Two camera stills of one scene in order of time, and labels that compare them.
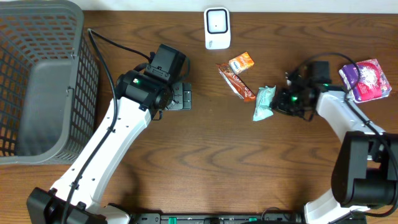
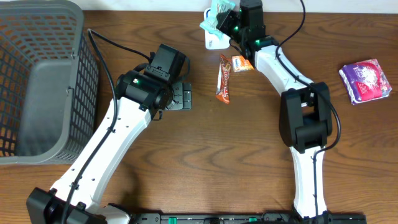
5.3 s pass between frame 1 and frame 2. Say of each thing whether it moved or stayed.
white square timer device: stayed
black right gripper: moved
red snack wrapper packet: moved
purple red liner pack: stayed
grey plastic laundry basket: stayed
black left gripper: stayed
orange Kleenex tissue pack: moved
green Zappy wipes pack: moved
